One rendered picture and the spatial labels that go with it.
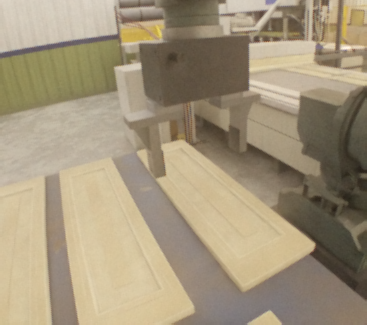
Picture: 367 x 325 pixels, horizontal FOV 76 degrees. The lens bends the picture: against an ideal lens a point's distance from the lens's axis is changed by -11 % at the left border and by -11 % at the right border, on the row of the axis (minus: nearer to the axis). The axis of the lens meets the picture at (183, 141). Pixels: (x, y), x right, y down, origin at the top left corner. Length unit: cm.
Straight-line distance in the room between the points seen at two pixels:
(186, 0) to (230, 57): 15
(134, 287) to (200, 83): 43
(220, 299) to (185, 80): 43
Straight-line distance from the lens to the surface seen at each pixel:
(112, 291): 54
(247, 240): 60
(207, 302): 52
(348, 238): 129
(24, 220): 81
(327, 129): 121
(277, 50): 389
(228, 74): 60
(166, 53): 53
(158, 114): 58
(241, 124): 72
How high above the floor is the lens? 148
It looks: 24 degrees down
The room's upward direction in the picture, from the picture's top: 5 degrees counter-clockwise
